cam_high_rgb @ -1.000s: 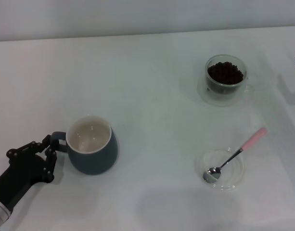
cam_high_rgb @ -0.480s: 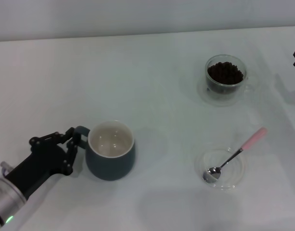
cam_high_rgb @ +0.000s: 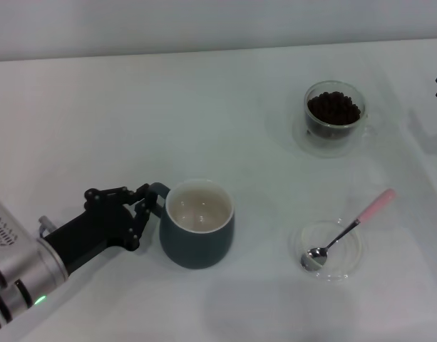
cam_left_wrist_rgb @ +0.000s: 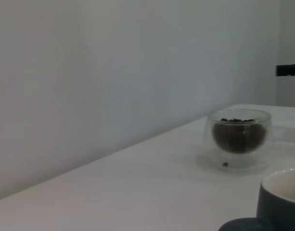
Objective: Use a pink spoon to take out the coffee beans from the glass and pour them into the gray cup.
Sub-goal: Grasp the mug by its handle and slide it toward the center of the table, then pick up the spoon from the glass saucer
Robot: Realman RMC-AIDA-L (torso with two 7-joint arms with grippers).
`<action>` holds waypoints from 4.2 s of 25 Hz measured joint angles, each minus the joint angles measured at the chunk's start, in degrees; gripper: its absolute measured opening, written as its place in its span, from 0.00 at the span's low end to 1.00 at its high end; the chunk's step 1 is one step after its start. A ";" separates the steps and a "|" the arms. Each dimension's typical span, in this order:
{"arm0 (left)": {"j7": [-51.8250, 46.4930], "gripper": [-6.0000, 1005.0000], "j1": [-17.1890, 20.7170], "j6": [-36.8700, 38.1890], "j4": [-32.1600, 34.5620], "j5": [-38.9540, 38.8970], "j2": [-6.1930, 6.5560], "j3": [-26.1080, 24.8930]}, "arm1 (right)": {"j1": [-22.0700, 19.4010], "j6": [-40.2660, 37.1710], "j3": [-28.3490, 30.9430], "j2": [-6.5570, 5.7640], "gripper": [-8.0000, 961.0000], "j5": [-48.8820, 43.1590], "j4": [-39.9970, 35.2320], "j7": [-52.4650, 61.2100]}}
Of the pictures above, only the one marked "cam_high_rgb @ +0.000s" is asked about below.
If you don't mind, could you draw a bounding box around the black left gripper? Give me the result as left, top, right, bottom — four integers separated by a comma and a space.
43, 182, 158, 276

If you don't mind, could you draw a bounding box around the dark teal ceramic mug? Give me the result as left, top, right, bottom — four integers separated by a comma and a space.
148, 177, 236, 270

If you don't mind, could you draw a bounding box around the pink-handled metal spoon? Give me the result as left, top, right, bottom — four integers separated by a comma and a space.
299, 187, 396, 271

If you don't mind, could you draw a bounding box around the clear double-wall glass cup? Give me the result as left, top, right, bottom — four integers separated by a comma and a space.
303, 80, 380, 140

